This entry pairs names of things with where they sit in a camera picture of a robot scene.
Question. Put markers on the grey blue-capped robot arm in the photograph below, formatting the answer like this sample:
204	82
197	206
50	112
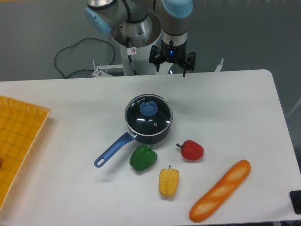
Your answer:
157	7

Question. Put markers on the green bell pepper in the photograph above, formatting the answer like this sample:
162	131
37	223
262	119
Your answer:
142	158

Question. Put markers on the yellow bell pepper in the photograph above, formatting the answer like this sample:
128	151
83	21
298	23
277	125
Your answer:
168	182

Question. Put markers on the orange baguette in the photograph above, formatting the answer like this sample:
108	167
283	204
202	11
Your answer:
212	200

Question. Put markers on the black device at table edge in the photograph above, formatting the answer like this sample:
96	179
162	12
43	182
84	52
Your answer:
296	201

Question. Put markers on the dark blue saucepan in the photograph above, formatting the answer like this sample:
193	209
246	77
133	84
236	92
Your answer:
123	140

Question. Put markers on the red bell pepper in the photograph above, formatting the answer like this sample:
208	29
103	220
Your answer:
191	150

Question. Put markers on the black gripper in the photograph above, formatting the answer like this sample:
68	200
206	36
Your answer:
172	54

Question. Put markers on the yellow woven basket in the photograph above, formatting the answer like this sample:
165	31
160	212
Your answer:
20	124

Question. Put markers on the glass lid with blue knob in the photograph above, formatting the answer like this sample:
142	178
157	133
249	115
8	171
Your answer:
148	115

